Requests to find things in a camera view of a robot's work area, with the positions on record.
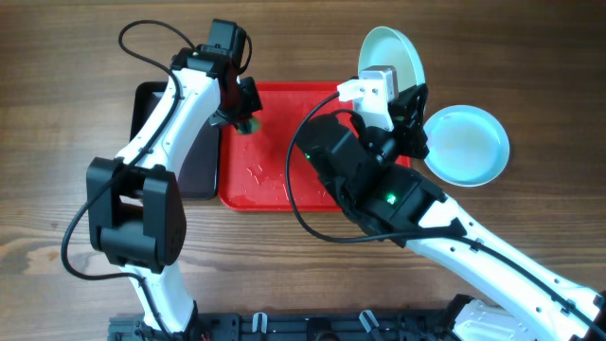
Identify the light blue plate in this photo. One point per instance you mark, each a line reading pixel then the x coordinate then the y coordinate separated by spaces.
pixel 389 51
pixel 468 147

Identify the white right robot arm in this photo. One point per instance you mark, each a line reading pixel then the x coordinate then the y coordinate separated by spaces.
pixel 397 203

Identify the green yellow sponge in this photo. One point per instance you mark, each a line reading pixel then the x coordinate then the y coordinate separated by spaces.
pixel 249 126

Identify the black tray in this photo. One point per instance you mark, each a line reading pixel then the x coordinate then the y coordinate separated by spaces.
pixel 198 179

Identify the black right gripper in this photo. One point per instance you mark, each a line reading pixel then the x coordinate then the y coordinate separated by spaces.
pixel 399 114

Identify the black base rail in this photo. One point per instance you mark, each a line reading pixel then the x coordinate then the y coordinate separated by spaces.
pixel 367 325

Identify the red tray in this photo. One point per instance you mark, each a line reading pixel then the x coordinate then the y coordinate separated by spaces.
pixel 251 172

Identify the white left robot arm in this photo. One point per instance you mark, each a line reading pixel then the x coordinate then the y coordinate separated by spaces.
pixel 135 209

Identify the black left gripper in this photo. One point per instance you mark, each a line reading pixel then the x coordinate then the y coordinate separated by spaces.
pixel 221 116

